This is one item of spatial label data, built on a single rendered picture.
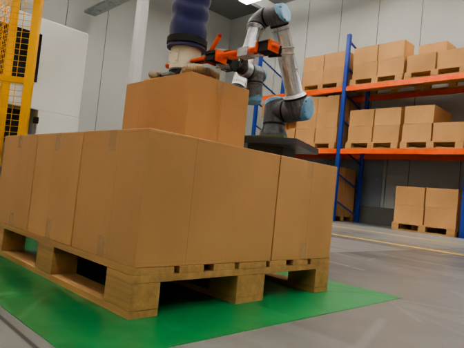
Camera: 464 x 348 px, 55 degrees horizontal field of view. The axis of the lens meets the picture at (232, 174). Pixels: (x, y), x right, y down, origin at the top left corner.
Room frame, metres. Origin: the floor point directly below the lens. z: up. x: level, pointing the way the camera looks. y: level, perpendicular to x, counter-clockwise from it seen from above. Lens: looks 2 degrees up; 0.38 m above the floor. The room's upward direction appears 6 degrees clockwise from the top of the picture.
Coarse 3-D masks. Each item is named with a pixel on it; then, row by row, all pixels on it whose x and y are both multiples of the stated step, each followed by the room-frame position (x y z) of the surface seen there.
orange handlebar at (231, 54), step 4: (272, 44) 2.01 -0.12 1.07; (276, 44) 2.02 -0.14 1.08; (248, 48) 2.11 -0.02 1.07; (252, 48) 2.09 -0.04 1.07; (276, 48) 2.03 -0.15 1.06; (224, 52) 2.22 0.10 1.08; (228, 52) 2.20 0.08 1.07; (232, 52) 2.18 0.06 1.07; (236, 52) 2.17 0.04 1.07; (256, 52) 2.13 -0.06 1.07; (204, 56) 2.33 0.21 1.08; (220, 56) 2.24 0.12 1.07; (224, 56) 2.22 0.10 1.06; (228, 56) 2.21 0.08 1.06; (232, 56) 2.20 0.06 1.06; (236, 56) 2.22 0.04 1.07; (192, 60) 2.39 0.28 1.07; (196, 60) 2.37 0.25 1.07; (200, 60) 2.35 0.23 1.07; (168, 64) 2.53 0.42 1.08; (168, 68) 2.58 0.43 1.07; (208, 76) 2.66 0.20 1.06
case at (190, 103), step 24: (192, 72) 2.12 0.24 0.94; (144, 96) 2.41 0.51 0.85; (168, 96) 2.24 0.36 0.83; (192, 96) 2.13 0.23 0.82; (216, 96) 2.24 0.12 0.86; (240, 96) 2.35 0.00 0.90; (144, 120) 2.39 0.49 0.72; (168, 120) 2.22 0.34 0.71; (192, 120) 2.14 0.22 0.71; (216, 120) 2.25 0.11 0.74; (240, 120) 2.37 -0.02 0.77; (240, 144) 2.38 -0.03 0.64
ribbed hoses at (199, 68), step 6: (186, 66) 2.29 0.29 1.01; (192, 66) 2.28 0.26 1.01; (198, 66) 2.30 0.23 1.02; (150, 72) 2.50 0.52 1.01; (156, 72) 2.50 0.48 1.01; (180, 72) 2.32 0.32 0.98; (198, 72) 2.37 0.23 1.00; (204, 72) 2.36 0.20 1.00; (210, 72) 2.37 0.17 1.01; (216, 72) 2.39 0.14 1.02; (216, 78) 2.41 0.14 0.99
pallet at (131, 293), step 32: (0, 224) 2.05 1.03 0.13; (32, 256) 1.96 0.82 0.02; (64, 256) 1.67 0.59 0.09; (96, 256) 1.42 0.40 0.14; (96, 288) 1.51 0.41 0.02; (128, 288) 1.28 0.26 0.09; (192, 288) 1.73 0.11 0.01; (224, 288) 1.61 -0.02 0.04; (256, 288) 1.64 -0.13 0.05; (320, 288) 1.93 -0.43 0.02
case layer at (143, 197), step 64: (0, 192) 2.10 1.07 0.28; (64, 192) 1.62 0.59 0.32; (128, 192) 1.32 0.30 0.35; (192, 192) 1.40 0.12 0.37; (256, 192) 1.61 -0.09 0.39; (320, 192) 1.89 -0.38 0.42; (128, 256) 1.29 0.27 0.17; (192, 256) 1.42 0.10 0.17; (256, 256) 1.63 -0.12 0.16; (320, 256) 1.92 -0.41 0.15
